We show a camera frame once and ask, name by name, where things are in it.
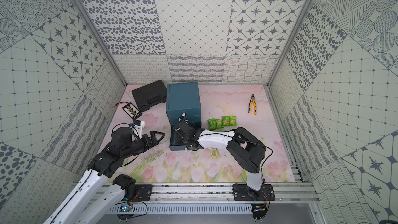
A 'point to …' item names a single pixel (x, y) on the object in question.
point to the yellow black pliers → (252, 101)
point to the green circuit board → (125, 208)
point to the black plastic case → (150, 95)
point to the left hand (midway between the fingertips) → (159, 134)
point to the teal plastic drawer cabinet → (183, 97)
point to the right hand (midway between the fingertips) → (178, 137)
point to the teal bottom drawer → (176, 142)
